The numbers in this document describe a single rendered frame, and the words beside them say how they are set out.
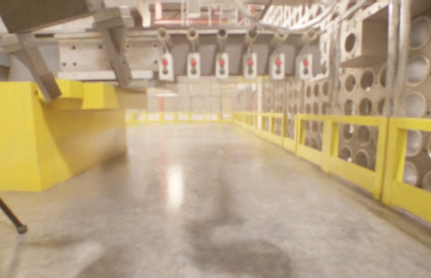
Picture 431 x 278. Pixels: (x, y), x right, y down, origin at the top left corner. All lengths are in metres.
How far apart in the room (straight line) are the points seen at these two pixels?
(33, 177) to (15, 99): 0.42
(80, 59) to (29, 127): 0.57
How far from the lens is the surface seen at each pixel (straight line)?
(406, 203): 1.19
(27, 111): 1.47
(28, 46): 0.44
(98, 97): 1.40
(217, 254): 0.73
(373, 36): 2.36
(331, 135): 1.64
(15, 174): 1.58
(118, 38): 0.35
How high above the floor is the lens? 0.42
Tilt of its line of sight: 7 degrees down
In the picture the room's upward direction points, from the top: straight up
